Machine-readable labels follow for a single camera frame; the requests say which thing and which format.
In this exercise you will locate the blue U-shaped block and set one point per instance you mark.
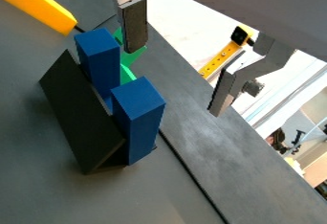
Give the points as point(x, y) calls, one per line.
point(135, 102)

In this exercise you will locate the black angled stand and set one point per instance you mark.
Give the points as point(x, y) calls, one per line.
point(95, 137)

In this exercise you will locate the green stepped block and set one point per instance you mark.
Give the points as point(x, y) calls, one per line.
point(127, 59)

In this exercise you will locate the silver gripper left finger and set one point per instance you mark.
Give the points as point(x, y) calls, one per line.
point(132, 16)

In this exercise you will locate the yellow background clamp tool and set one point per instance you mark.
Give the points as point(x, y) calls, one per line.
point(239, 39)

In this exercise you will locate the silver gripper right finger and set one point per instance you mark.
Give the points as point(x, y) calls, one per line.
point(275, 55)

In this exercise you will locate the yellow long bar block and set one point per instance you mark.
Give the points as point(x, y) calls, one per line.
point(48, 12)

